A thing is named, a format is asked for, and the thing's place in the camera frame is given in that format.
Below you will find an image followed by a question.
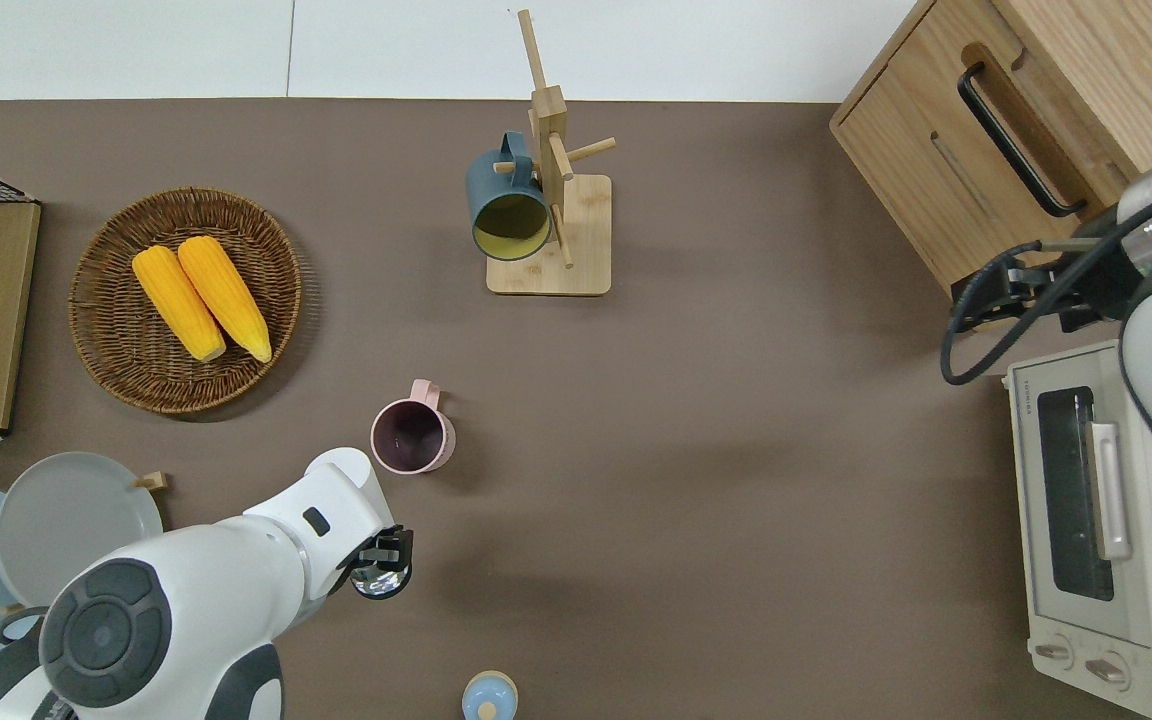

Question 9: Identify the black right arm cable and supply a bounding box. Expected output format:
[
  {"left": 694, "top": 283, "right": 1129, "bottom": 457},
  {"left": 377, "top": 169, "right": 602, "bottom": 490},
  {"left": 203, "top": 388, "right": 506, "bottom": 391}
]
[{"left": 939, "top": 173, "right": 1152, "bottom": 387}]

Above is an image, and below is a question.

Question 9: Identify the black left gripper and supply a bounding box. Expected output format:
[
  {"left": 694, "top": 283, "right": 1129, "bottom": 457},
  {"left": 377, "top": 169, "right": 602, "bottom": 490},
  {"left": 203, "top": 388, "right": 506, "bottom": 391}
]
[{"left": 336, "top": 527, "right": 415, "bottom": 577}]

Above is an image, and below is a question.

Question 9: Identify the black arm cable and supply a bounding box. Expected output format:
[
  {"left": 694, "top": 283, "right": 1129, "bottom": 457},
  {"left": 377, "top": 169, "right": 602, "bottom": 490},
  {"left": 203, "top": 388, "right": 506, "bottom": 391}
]
[
  {"left": 0, "top": 604, "right": 49, "bottom": 647},
  {"left": 939, "top": 173, "right": 1152, "bottom": 387}
]

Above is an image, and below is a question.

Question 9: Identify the cream toaster oven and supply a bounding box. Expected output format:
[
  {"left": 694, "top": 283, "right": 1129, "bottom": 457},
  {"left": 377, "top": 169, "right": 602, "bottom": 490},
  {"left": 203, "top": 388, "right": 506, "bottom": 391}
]
[{"left": 1002, "top": 339, "right": 1152, "bottom": 720}]

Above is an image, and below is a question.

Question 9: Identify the brown table mat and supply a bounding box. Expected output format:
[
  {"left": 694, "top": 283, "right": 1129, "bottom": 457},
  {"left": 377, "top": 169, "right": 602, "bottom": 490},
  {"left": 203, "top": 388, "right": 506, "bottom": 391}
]
[{"left": 0, "top": 97, "right": 1137, "bottom": 720}]

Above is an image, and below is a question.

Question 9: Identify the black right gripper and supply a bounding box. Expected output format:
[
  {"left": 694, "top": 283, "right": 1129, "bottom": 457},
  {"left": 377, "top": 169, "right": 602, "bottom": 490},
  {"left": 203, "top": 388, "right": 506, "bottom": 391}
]
[{"left": 951, "top": 222, "right": 1133, "bottom": 334}]

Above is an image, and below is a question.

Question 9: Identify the yellow corn cob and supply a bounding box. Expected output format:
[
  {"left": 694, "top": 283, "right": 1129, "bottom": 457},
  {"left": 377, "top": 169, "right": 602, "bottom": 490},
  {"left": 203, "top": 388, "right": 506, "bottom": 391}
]
[
  {"left": 177, "top": 235, "right": 274, "bottom": 365},
  {"left": 131, "top": 245, "right": 228, "bottom": 364}
]

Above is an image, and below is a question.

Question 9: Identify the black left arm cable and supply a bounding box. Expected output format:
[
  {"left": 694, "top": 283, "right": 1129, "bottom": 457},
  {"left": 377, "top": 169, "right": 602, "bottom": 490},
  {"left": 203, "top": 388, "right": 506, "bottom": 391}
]
[{"left": 0, "top": 604, "right": 49, "bottom": 647}]

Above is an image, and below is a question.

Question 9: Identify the brown wicker basket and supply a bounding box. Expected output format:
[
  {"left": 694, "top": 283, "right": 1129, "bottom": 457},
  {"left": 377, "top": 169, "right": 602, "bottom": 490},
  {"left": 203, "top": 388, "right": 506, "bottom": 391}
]
[{"left": 68, "top": 187, "right": 305, "bottom": 416}]

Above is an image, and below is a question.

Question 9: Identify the wooden mug rack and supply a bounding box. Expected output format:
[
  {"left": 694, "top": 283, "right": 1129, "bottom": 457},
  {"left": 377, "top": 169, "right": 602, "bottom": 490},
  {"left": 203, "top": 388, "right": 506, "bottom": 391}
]
[{"left": 485, "top": 9, "right": 618, "bottom": 298}]

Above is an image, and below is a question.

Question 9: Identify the wooden drawer cabinet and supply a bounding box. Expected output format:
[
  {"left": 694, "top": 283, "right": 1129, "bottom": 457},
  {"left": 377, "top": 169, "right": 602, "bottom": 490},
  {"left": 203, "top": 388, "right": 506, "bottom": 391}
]
[{"left": 828, "top": 0, "right": 1152, "bottom": 298}]

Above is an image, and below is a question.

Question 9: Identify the pink mug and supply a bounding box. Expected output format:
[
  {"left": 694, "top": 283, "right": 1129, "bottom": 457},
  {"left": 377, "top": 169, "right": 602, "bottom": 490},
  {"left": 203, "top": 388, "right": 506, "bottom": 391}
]
[{"left": 369, "top": 378, "right": 457, "bottom": 476}]

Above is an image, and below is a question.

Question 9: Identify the black cabinet handle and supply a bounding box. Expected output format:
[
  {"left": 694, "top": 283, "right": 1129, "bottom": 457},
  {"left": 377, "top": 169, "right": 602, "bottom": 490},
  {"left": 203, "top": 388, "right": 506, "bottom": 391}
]
[{"left": 956, "top": 62, "right": 1088, "bottom": 219}]

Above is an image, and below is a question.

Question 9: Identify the dark blue mug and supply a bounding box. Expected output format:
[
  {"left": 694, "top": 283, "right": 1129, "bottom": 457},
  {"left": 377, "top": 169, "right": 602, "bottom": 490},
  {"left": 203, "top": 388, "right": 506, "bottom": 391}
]
[{"left": 465, "top": 132, "right": 554, "bottom": 264}]

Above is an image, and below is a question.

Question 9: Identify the grey plate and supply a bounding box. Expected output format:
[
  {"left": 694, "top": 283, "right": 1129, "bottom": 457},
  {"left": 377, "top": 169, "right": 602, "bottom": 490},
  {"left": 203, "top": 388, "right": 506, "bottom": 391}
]
[{"left": 0, "top": 451, "right": 165, "bottom": 609}]

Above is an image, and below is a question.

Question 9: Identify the blue service bell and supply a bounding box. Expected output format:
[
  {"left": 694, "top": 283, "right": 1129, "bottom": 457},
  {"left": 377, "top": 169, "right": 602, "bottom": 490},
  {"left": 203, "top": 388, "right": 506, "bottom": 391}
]
[{"left": 461, "top": 669, "right": 520, "bottom": 720}]

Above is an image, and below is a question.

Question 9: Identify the cream toaster door handle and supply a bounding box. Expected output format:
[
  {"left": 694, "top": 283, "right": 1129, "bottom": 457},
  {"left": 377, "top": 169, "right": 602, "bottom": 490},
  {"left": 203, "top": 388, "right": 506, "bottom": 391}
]
[{"left": 1084, "top": 421, "right": 1134, "bottom": 562}]

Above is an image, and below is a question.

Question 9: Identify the clear glass cup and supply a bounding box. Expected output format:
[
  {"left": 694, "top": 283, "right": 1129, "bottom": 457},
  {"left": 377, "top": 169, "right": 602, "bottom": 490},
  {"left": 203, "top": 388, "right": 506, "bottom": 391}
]
[{"left": 350, "top": 560, "right": 410, "bottom": 602}]

